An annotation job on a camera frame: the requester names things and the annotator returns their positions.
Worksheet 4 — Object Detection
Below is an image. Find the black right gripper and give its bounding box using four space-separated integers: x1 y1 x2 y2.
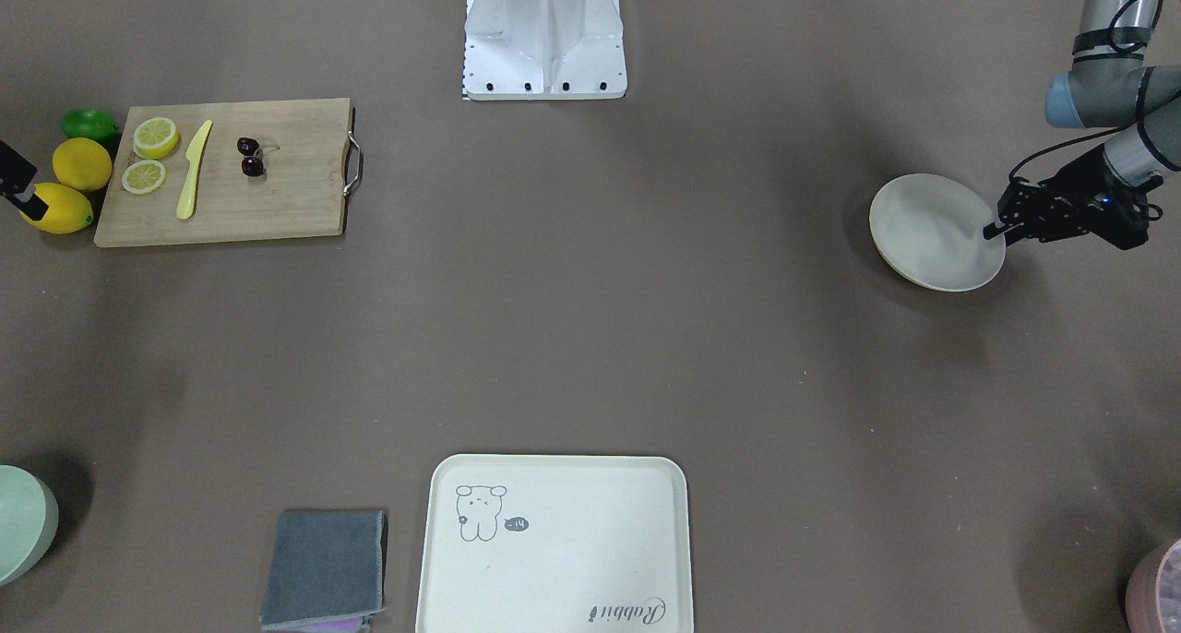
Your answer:
0 141 48 222

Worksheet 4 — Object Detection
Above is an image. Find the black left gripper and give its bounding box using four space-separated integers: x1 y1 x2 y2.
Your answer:
983 146 1163 250

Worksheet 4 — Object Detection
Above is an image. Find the beige round plate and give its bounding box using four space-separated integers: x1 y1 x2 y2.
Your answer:
868 172 1007 293

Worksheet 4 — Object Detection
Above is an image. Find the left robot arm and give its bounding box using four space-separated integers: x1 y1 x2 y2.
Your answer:
983 0 1180 250

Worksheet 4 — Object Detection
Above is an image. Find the dark red cherry lower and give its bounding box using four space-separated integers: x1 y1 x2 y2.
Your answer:
236 137 261 158

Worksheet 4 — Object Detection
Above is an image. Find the dark red cherry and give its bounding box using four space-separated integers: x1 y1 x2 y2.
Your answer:
241 155 267 178
236 137 261 158

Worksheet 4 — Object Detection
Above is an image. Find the dark red cherry upper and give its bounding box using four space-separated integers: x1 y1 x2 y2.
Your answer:
241 155 267 178

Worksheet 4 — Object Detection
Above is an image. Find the cream rabbit tray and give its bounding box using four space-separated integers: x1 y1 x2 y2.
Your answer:
416 455 694 632

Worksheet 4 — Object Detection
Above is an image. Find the yellow lemon far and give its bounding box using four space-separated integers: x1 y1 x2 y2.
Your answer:
20 182 94 234

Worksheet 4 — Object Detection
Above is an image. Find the yellow lemon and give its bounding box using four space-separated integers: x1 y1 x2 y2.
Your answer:
20 182 94 234
51 137 113 192

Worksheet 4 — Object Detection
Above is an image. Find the yellow lemon near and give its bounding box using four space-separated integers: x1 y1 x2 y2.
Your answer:
51 137 113 192

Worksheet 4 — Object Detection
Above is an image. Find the green lime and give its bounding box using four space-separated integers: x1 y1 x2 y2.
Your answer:
60 107 122 144

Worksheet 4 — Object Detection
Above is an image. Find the lemon slice upper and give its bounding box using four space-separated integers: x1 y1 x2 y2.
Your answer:
120 161 168 196

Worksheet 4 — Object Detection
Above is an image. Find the lemon slice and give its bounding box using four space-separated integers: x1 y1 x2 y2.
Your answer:
132 116 180 161
120 161 168 196

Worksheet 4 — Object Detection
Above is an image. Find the lemon slice lower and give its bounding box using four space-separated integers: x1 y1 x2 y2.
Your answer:
132 116 180 161

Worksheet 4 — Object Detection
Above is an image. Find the yellow plastic knife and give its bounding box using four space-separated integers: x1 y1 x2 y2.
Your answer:
174 120 213 221

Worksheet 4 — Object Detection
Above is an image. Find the bamboo cutting board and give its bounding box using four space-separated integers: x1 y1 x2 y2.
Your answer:
93 98 364 249

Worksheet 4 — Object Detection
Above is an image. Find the mint green bowl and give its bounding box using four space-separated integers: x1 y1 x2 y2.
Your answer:
1 465 59 586

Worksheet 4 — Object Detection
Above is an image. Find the grey folded cloth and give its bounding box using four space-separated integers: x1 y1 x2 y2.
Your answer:
260 508 387 626

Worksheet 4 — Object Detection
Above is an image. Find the purple cloth under grey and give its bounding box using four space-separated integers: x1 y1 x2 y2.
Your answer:
260 615 372 633

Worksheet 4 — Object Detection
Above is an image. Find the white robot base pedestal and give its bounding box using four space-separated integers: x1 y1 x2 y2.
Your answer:
461 0 628 102

